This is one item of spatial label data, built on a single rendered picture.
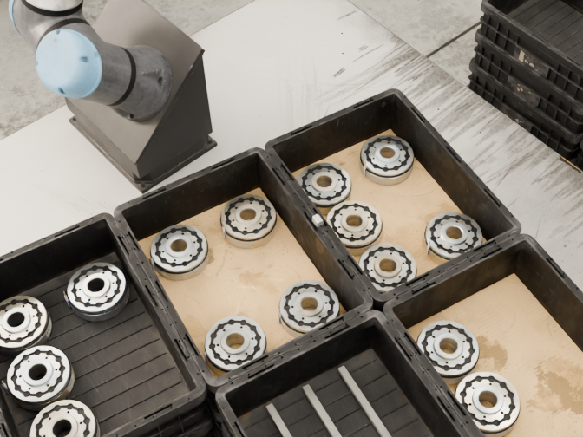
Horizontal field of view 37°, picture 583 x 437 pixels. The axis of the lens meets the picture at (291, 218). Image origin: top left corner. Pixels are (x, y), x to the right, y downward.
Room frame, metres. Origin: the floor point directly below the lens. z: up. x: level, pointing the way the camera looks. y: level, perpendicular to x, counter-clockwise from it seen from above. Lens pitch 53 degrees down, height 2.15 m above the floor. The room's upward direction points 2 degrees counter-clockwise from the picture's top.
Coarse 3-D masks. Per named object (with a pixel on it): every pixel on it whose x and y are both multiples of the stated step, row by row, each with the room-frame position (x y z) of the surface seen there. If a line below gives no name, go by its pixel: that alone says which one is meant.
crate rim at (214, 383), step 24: (216, 168) 1.02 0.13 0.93; (288, 192) 0.96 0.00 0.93; (120, 216) 0.92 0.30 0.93; (144, 264) 0.82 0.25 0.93; (360, 288) 0.76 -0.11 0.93; (168, 312) 0.72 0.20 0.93; (360, 312) 0.71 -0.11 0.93; (312, 336) 0.67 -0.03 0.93; (264, 360) 0.63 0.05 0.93; (216, 384) 0.59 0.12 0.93
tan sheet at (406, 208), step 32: (320, 160) 1.12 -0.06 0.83; (352, 160) 1.11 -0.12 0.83; (416, 160) 1.11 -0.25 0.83; (352, 192) 1.03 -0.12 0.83; (384, 192) 1.03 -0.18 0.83; (416, 192) 1.03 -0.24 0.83; (384, 224) 0.96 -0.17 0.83; (416, 224) 0.96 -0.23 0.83; (352, 256) 0.89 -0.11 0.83; (416, 256) 0.88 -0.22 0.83
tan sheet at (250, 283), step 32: (256, 192) 1.04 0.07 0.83; (192, 224) 0.97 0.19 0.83; (224, 256) 0.90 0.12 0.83; (256, 256) 0.89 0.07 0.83; (288, 256) 0.89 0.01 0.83; (192, 288) 0.83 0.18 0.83; (224, 288) 0.83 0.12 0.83; (256, 288) 0.83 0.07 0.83; (192, 320) 0.76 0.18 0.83; (256, 320) 0.76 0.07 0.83
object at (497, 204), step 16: (384, 96) 1.19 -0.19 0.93; (400, 96) 1.19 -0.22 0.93; (336, 112) 1.15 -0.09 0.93; (352, 112) 1.15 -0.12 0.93; (416, 112) 1.14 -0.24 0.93; (304, 128) 1.11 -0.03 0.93; (432, 128) 1.10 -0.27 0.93; (272, 144) 1.07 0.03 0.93; (448, 144) 1.06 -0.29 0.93; (272, 160) 1.04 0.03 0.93; (288, 176) 1.00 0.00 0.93; (304, 192) 0.96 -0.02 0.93; (496, 208) 0.91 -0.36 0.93; (512, 224) 0.88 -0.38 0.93; (336, 240) 0.85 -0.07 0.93; (496, 240) 0.84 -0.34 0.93; (464, 256) 0.81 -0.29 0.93; (432, 272) 0.78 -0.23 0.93; (368, 288) 0.76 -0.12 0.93; (400, 288) 0.75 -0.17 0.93
